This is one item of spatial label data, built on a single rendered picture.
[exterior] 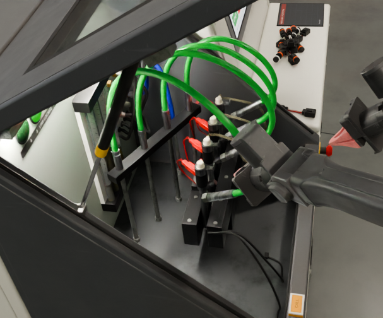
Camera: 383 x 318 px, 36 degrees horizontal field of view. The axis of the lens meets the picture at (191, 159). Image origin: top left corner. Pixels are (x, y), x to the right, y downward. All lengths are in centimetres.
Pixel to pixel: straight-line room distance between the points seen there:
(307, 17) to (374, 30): 190
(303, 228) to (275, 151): 52
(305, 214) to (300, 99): 43
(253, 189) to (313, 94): 77
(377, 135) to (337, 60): 255
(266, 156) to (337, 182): 18
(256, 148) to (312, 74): 96
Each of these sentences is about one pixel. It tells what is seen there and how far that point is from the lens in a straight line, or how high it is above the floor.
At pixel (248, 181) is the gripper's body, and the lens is 105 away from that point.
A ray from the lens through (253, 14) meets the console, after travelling 198.
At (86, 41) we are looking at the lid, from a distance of 80.
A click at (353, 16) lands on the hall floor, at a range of 416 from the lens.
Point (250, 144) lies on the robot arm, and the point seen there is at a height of 143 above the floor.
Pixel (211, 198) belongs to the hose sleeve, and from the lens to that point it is 123.
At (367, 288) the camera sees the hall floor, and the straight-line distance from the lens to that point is 252.
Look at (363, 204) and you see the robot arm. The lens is 74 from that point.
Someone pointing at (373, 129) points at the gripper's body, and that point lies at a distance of 115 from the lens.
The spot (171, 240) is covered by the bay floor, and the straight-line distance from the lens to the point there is 158.
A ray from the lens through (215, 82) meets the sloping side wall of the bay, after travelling 156.
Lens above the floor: 204
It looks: 43 degrees down
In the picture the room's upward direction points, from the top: 7 degrees counter-clockwise
